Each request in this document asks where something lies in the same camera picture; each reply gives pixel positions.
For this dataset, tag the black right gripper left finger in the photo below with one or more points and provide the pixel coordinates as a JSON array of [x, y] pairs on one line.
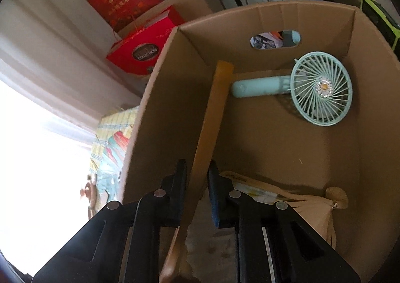
[[120, 243]]

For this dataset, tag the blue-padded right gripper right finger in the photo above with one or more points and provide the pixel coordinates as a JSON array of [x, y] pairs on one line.
[[273, 243]]

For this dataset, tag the pink handheld mini fan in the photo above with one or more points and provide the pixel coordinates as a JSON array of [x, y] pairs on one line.
[[90, 192]]

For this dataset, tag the open beige paper fan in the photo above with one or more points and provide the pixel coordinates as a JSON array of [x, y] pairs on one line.
[[317, 211]]

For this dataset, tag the yellow plaid bed sheet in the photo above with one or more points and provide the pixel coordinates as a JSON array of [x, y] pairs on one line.
[[108, 153]]

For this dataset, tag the large open cardboard box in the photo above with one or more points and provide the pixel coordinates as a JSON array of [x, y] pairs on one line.
[[263, 137]]

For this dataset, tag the mint green handheld fan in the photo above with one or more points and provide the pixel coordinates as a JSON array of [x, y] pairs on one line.
[[319, 85]]

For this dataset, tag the white sheer curtain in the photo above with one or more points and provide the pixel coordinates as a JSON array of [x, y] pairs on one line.
[[54, 53]]

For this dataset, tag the red chocolate gift box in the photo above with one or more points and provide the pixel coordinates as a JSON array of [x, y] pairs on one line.
[[137, 52]]

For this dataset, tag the brown cardboard box behind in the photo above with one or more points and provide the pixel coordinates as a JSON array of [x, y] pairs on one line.
[[187, 9]]

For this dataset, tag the green black portable radio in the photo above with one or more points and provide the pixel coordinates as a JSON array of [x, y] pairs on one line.
[[384, 22]]

